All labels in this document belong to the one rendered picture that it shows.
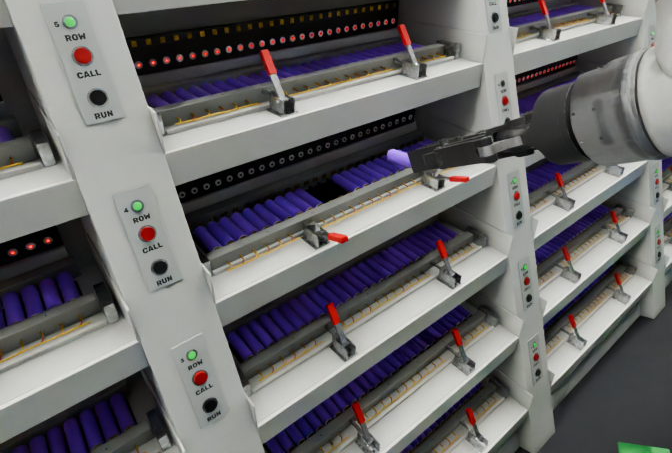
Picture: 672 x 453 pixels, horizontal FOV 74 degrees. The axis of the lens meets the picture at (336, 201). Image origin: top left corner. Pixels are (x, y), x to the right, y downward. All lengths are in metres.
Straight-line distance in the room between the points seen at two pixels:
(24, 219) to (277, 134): 0.30
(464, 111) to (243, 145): 0.51
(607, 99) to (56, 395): 0.61
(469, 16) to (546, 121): 0.50
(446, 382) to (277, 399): 0.39
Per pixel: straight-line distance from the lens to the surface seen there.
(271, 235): 0.67
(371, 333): 0.80
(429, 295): 0.88
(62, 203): 0.55
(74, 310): 0.64
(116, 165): 0.55
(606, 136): 0.42
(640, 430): 1.43
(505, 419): 1.21
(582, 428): 1.41
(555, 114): 0.45
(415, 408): 0.95
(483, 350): 1.07
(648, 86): 0.41
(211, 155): 0.58
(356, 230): 0.71
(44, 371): 0.61
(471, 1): 0.92
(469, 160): 0.49
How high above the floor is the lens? 0.98
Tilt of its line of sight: 16 degrees down
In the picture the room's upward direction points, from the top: 13 degrees counter-clockwise
